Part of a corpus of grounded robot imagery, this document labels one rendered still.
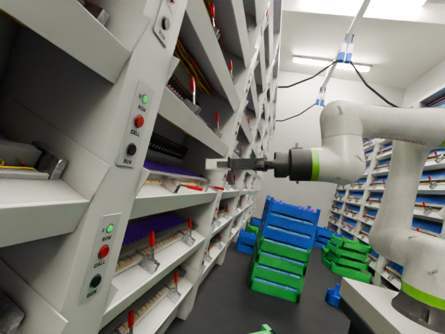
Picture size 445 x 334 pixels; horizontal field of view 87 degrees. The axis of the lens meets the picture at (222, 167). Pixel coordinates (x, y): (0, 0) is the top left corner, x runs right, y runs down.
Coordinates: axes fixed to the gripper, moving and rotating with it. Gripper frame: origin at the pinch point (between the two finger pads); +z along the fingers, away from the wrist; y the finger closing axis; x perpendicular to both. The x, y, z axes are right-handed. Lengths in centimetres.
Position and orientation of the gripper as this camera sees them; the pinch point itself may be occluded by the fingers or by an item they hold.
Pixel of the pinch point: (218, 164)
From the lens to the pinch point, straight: 70.3
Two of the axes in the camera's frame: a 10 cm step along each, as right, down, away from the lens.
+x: -0.2, 10.0, -0.8
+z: -9.8, 0.0, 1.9
